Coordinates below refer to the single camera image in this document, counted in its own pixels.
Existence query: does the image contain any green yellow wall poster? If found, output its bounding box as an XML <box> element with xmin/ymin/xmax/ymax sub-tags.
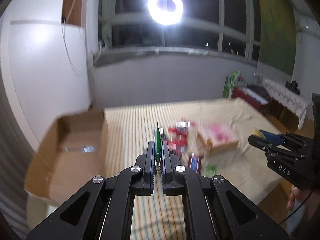
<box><xmin>259</xmin><ymin>0</ymin><xmax>296</xmax><ymax>76</ymax></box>

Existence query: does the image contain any bright ring light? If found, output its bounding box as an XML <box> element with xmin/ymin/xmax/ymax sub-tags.
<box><xmin>147</xmin><ymin>0</ymin><xmax>184</xmax><ymax>26</ymax></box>

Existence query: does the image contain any red clear pretzel packet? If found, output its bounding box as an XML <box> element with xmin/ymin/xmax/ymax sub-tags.
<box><xmin>168</xmin><ymin>141</ymin><xmax>188</xmax><ymax>156</ymax></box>

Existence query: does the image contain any white lace covered side table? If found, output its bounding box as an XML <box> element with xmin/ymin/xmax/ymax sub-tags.
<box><xmin>260</xmin><ymin>77</ymin><xmax>311</xmax><ymax>130</ymax></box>

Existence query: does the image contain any red storage box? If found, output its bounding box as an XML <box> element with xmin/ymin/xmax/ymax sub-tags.
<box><xmin>232</xmin><ymin>87</ymin><xmax>270</xmax><ymax>115</ymax></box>

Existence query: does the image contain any dark figurine on side table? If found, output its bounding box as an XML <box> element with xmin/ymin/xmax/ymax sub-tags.
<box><xmin>285</xmin><ymin>80</ymin><xmax>300</xmax><ymax>95</ymax></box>

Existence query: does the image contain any brown cardboard box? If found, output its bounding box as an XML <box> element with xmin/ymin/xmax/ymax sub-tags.
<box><xmin>24</xmin><ymin>108</ymin><xmax>108</xmax><ymax>204</ymax></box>

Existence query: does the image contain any green candy packet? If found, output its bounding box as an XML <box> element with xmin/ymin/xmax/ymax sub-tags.
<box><xmin>155</xmin><ymin>124</ymin><xmax>162</xmax><ymax>164</ymax></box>

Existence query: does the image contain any green white shopping bag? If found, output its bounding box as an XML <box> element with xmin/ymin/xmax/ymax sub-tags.
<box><xmin>222</xmin><ymin>70</ymin><xmax>240</xmax><ymax>99</ymax></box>

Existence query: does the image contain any packaged sliced bread loaf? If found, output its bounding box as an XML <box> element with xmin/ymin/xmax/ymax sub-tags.
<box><xmin>188</xmin><ymin>122</ymin><xmax>240</xmax><ymax>156</ymax></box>

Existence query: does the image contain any brown Snickers bar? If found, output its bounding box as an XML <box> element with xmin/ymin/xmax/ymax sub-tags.
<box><xmin>188</xmin><ymin>153</ymin><xmax>202</xmax><ymax>175</ymax></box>

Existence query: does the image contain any dark bun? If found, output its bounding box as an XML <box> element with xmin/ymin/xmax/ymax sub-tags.
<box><xmin>175</xmin><ymin>120</ymin><xmax>196</xmax><ymax>132</ymax></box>

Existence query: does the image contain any white cable on wall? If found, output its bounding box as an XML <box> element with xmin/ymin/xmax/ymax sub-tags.
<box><xmin>61</xmin><ymin>0</ymin><xmax>86</xmax><ymax>77</ymax></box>

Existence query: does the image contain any person's right hand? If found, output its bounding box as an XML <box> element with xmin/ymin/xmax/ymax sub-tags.
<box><xmin>286</xmin><ymin>185</ymin><xmax>309</xmax><ymax>210</ymax></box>

